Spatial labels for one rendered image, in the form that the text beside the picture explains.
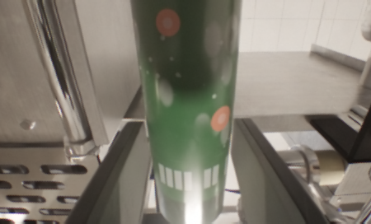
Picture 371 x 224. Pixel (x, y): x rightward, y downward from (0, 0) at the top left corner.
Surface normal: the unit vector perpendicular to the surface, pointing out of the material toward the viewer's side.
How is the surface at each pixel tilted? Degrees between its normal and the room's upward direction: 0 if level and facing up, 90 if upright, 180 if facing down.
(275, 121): 90
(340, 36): 90
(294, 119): 90
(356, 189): 90
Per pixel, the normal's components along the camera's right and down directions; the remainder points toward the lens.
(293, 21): 0.00, 0.48
